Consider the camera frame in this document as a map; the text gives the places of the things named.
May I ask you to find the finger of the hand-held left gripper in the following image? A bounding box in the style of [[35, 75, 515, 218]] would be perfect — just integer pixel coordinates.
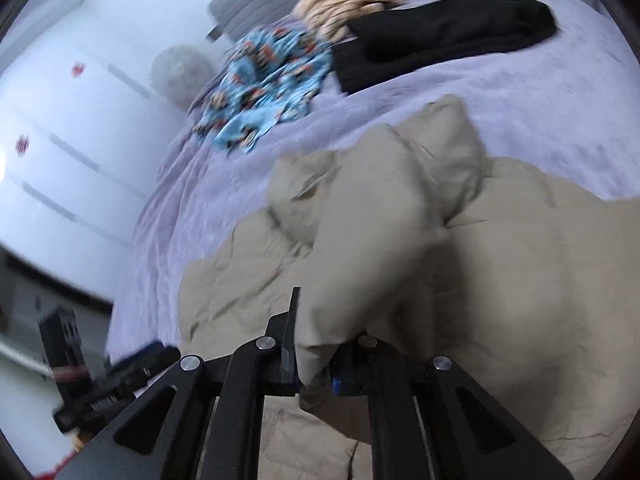
[[106, 342, 182, 380]]

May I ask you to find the blue printed garment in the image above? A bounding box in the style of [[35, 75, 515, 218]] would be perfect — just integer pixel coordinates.
[[190, 25, 335, 156]]

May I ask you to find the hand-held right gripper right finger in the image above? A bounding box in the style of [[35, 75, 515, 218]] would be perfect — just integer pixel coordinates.
[[327, 335, 576, 480]]

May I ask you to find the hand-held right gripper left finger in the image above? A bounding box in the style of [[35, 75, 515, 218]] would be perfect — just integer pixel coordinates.
[[54, 287, 302, 480]]

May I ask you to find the black garment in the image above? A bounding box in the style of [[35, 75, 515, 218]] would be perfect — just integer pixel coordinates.
[[331, 0, 558, 95]]

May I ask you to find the grey round fluffy object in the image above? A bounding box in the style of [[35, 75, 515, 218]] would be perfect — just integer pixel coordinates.
[[150, 45, 213, 111]]

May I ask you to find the lavender plush blanket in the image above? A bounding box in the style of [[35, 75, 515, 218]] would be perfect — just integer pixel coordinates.
[[106, 0, 638, 361]]

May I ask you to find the white wardrobe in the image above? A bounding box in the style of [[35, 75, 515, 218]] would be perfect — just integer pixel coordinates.
[[0, 0, 236, 306]]

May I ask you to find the beige puffer jacket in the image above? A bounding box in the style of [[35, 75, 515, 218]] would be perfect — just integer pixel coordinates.
[[177, 94, 640, 480]]

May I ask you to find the grey ribbed headboard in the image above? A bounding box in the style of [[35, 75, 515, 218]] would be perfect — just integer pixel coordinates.
[[206, 0, 321, 43]]

